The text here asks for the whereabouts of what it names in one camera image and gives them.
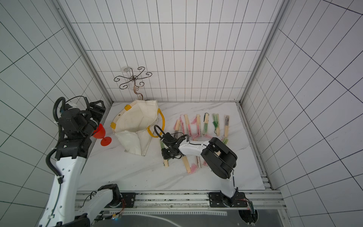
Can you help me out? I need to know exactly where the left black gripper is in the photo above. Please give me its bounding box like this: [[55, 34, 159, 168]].
[[83, 100, 107, 136]]

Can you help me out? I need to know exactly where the natural wood fan row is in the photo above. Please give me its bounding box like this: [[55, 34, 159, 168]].
[[196, 156, 202, 168]]

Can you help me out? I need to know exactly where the pink tasselled folding fan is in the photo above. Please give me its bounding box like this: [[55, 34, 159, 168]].
[[192, 114, 201, 140]]

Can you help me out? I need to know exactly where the white canvas tote bag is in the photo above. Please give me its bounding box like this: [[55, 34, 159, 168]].
[[110, 100, 165, 156]]

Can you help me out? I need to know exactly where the light green folding fan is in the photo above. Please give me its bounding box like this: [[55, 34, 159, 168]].
[[202, 113, 209, 135]]

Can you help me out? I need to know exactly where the green tasselled folding fan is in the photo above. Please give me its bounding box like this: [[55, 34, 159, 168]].
[[212, 113, 220, 136]]

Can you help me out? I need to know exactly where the grey pink folding fan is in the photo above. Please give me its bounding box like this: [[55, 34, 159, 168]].
[[224, 115, 230, 138]]

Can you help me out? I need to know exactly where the grey fan pink tassel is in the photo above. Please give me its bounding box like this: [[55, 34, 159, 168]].
[[181, 156, 197, 174]]

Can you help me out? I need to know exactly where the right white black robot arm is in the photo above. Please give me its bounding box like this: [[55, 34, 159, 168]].
[[159, 133, 248, 208]]

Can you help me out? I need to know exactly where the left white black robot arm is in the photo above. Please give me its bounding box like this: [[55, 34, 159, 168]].
[[38, 97, 126, 227]]

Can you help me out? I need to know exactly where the red plastic goblet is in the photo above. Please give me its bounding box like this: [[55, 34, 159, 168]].
[[92, 124, 112, 147]]

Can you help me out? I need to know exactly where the black scrolled metal stand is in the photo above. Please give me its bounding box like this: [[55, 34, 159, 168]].
[[113, 66, 153, 100]]

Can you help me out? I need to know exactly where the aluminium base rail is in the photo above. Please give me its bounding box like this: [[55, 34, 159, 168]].
[[58, 189, 287, 212]]

